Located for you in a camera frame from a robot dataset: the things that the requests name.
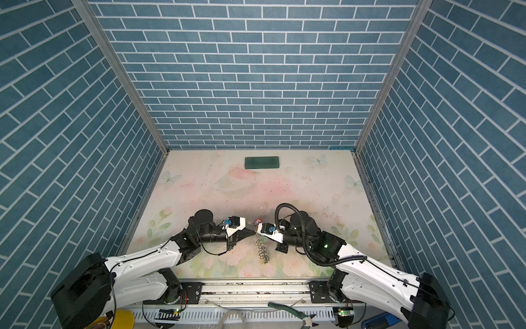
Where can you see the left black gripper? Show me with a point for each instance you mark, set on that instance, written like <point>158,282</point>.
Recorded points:
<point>242,234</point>

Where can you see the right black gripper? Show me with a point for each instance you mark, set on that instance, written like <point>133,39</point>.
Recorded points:
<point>281,247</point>

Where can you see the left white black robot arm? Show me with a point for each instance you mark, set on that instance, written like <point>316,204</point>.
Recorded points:
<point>98,285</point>

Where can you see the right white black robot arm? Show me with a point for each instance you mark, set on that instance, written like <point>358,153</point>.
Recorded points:
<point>419,301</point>

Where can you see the dark green sponge block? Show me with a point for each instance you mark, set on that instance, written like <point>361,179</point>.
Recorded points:
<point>262,162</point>

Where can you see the blue black device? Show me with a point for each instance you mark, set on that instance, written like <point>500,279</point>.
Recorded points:
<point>381,321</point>

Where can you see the yellow tape roll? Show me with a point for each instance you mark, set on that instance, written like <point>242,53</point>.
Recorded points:
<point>124,320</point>

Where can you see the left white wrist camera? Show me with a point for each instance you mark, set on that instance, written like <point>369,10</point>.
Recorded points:
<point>234,224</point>

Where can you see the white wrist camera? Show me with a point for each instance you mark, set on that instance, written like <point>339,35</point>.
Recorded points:
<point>269,230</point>
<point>234,224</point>

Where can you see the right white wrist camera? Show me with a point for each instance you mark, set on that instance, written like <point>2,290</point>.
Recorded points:
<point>269,230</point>

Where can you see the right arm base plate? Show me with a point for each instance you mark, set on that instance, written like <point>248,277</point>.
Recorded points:
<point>320,293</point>

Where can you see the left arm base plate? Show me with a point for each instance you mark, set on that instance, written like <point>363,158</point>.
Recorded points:
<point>186,293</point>

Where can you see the aluminium rail frame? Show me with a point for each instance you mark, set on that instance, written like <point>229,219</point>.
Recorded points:
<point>243,297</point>

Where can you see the green handled pliers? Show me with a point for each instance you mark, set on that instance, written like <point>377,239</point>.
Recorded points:
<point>306,319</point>

